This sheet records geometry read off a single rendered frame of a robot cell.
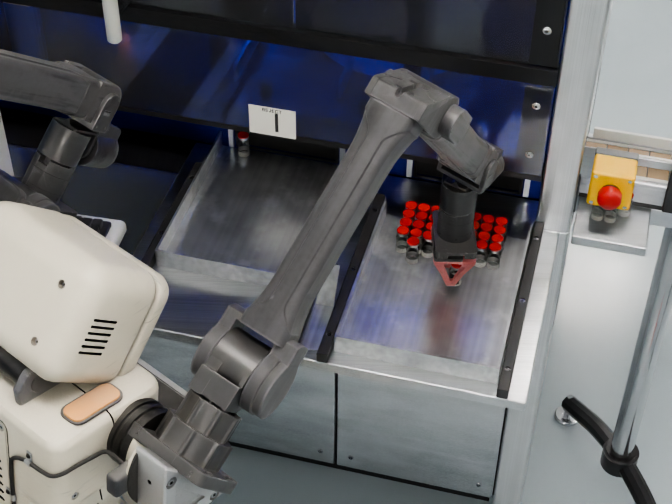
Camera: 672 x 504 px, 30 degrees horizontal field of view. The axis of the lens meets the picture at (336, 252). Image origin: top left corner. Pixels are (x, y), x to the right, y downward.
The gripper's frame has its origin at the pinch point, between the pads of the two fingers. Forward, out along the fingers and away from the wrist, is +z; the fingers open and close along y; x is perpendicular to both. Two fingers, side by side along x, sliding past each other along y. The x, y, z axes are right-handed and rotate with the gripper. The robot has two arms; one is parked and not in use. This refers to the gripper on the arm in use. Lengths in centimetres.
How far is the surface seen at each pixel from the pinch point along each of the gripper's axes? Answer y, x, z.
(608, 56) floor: 199, -74, 90
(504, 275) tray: 2.8, -9.7, 3.2
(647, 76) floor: 188, -85, 90
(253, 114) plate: 27.7, 33.2, -11.0
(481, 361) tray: -16.6, -4.1, 3.3
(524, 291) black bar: -2.8, -12.2, 1.3
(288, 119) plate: 26.1, 27.1, -11.2
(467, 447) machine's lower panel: 17, -11, 67
